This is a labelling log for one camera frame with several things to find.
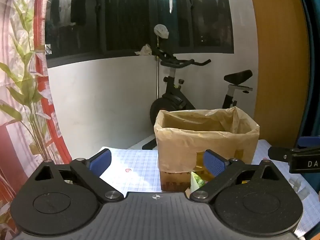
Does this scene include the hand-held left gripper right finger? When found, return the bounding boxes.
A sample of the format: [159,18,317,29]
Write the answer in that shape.
[189,149,288,202]

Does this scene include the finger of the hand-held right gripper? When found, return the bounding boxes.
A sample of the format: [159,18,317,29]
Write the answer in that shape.
[267,146,293,162]
[297,136,320,148]

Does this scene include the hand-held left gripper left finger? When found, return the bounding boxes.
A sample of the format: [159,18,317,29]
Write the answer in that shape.
[31,148,125,203]

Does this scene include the cardboard box with plastic liner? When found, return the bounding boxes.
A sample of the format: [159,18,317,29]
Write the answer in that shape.
[153,106,260,193]

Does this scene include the green snack packet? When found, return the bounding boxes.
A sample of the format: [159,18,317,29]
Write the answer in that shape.
[190,171,209,191]

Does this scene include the black exercise bike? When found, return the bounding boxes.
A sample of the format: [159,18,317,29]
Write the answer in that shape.
[142,44,253,151]

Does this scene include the dark teal curtain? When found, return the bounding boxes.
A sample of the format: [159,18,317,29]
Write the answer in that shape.
[299,0,320,142]

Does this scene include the orange wooden cabinet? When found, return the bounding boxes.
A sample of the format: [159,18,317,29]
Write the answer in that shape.
[247,0,316,143]

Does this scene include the metal pole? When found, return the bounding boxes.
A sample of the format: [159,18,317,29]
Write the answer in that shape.
[156,36,161,100]

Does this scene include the bamboo print curtain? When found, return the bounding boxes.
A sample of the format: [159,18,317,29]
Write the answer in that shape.
[0,0,73,240]

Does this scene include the crumpled white cloth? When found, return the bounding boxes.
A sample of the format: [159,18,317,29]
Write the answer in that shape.
[135,44,152,56]

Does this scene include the dark window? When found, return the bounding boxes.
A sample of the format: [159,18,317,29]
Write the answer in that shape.
[44,0,235,68]

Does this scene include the white cap on pole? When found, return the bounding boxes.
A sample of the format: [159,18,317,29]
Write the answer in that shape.
[154,24,169,40]

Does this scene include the black hanging garment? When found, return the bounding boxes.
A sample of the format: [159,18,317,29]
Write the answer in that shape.
[70,0,88,26]

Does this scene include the white hanging garment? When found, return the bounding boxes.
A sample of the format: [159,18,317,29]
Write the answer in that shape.
[58,0,76,27]

